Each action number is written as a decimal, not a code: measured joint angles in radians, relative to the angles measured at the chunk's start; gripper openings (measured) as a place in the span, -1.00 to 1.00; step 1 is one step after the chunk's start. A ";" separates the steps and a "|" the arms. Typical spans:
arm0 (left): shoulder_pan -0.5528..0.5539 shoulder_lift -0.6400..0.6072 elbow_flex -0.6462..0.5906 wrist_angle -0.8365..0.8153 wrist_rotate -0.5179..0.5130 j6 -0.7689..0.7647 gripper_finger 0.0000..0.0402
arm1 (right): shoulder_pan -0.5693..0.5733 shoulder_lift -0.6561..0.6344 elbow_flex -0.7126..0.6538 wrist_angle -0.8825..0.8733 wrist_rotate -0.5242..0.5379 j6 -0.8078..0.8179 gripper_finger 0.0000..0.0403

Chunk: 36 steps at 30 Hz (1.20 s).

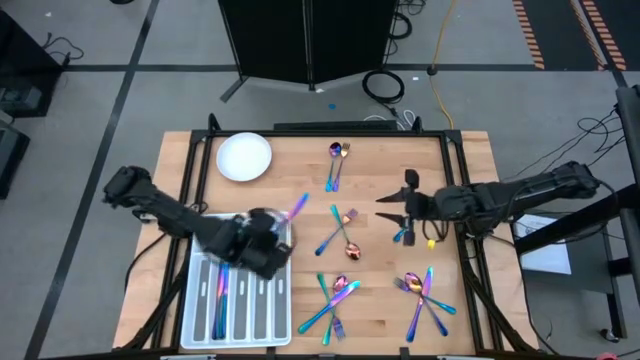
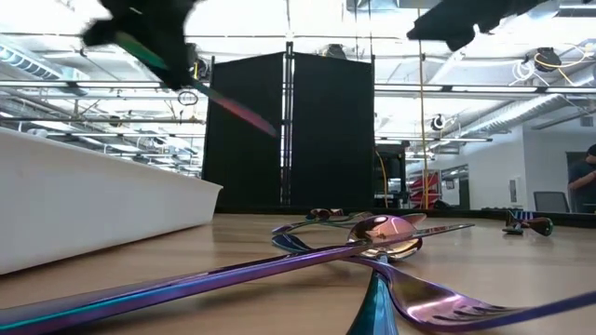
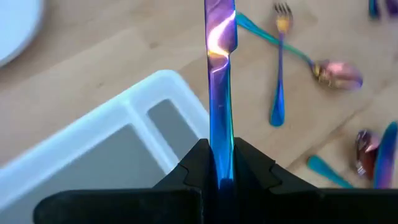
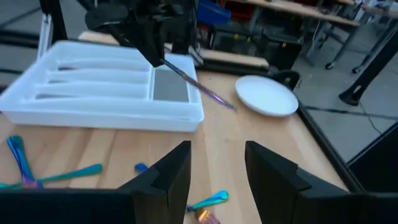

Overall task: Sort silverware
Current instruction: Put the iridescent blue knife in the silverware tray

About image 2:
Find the black room divider screen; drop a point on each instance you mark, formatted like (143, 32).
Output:
(326, 139)

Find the grey wall box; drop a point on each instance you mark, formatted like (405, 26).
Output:
(513, 191)

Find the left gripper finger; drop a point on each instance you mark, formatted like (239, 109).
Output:
(176, 74)

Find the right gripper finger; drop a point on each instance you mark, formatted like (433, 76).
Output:
(442, 30)

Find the silver ceiling air duct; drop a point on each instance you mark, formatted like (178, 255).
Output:
(28, 62)
(512, 114)

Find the white plastic cutlery tray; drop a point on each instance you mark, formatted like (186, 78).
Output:
(93, 205)

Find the rack with red bins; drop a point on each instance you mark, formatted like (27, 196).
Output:
(421, 186)

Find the black cabinet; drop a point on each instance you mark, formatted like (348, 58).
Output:
(396, 177)

